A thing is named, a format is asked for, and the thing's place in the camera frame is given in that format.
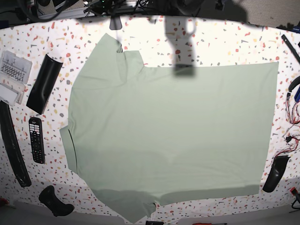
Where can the long black curved strip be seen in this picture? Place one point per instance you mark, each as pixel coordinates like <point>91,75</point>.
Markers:
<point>12,147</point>

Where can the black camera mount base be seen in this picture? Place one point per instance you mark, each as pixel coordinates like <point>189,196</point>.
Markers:
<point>115,23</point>

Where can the red clamp tool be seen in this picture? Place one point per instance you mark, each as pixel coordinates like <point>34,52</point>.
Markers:
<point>295,193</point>

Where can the black TV remote control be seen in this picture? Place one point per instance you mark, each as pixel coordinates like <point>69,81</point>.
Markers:
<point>36,140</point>

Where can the light green T-shirt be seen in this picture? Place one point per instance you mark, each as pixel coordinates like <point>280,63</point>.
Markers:
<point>141,136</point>

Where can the black curved handle piece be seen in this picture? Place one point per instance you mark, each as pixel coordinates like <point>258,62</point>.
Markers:
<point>56,206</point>

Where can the black curved shell right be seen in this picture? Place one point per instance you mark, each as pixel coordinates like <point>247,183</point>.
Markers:
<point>276,173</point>

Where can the clear plastic screw box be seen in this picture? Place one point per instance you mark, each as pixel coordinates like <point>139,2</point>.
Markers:
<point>14,75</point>

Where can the blue tool right edge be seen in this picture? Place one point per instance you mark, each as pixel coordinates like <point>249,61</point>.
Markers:
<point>297,95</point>

